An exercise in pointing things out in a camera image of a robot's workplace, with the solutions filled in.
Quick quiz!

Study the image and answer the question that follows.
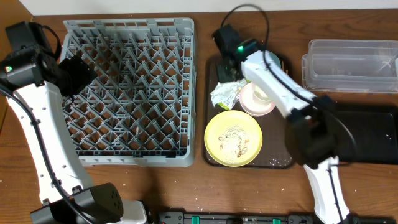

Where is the light blue bowl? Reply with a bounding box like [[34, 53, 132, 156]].
[[267, 51, 282, 68]]

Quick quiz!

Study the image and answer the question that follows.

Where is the foil snack wrapper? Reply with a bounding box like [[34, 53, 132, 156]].
[[210, 79, 248, 110]]

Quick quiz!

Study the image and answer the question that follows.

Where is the cream white cup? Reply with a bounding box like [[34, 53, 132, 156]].
[[252, 85, 271, 104]]

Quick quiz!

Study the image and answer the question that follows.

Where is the pink plate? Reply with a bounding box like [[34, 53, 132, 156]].
[[239, 82, 275, 117]]

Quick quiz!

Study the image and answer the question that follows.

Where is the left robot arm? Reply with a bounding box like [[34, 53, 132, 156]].
[[1, 21, 149, 224]]

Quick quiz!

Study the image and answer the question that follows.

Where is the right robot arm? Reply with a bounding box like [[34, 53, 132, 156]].
[[212, 24, 350, 223]]

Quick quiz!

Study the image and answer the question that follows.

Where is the clear plastic waste bin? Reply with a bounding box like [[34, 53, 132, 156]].
[[302, 39, 397, 93]]

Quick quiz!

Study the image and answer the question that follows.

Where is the black waste bin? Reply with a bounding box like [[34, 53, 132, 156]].
[[336, 103, 397, 165]]

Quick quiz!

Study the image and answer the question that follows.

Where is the grey plastic dish rack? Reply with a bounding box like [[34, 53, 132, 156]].
[[61, 17, 197, 167]]

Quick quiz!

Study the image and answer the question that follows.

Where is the yellow plate with crumbs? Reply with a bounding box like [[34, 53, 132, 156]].
[[204, 110, 263, 167]]

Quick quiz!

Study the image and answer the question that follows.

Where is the dark brown serving tray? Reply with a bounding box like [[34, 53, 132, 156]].
[[203, 54, 294, 169]]

